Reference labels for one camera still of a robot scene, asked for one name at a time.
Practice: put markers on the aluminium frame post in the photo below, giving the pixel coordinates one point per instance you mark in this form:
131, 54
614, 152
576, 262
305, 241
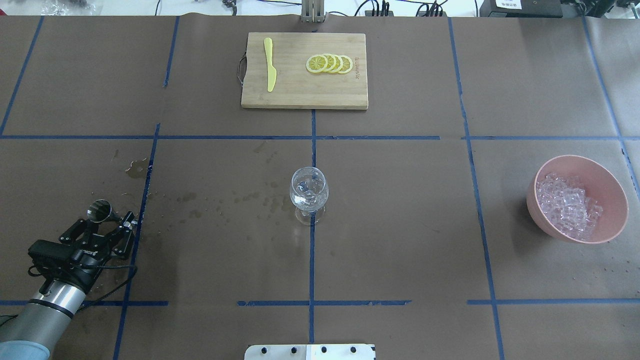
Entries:
313, 11

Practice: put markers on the pink bowl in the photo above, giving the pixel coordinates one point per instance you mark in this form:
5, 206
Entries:
599, 184

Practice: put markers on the lemon slice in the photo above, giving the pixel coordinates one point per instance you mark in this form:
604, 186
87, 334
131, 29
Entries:
338, 63
330, 62
317, 64
347, 65

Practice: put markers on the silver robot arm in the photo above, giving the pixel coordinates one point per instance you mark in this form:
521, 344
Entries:
33, 334

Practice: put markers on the clear ice cubes pile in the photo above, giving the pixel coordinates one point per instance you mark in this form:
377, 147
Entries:
565, 203

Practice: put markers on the lemon slice rightmost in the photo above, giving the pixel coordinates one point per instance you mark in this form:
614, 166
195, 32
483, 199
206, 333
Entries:
347, 65

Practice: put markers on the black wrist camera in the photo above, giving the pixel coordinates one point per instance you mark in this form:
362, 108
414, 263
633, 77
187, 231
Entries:
48, 256

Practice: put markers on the yellow plastic knife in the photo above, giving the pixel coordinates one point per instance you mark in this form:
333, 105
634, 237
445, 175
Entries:
268, 45

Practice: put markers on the lemon slice leftmost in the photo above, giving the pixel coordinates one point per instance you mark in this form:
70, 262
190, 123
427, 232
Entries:
317, 64

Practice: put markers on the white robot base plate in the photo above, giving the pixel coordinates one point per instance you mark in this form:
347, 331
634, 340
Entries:
327, 351

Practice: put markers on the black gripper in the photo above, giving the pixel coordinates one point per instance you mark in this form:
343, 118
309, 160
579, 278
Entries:
85, 263

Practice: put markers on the clear wine glass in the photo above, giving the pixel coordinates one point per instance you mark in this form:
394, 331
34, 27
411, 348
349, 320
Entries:
309, 193

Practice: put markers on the bamboo cutting board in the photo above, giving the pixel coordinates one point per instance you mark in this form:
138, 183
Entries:
295, 87

